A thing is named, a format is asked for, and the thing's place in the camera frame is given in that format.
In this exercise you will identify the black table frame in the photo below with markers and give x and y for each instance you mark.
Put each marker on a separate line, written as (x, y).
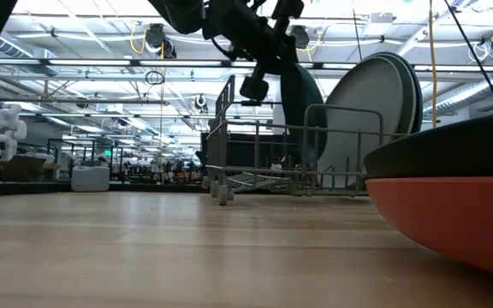
(24, 187)

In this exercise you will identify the brown cardboard box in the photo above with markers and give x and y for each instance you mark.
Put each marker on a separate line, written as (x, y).
(24, 169)

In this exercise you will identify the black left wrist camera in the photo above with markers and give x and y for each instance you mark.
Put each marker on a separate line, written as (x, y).
(254, 88)

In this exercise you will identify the small teal plate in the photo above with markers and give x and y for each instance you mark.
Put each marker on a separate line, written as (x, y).
(302, 111)

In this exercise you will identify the large blue plate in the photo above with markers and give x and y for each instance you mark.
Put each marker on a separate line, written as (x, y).
(419, 100)

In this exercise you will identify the small black plate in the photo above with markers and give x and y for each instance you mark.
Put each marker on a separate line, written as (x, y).
(452, 149)

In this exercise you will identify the white remote control box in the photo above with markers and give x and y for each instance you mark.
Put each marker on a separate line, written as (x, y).
(90, 179)

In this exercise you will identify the large grey plate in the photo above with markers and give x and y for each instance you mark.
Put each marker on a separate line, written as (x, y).
(366, 94)

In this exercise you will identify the large white plate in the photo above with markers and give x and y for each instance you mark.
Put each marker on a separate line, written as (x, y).
(409, 98)

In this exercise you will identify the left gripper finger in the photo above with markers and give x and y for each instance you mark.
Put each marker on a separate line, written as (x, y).
(285, 55)

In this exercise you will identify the small orange plate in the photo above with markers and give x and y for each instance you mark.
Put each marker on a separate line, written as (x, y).
(465, 222)

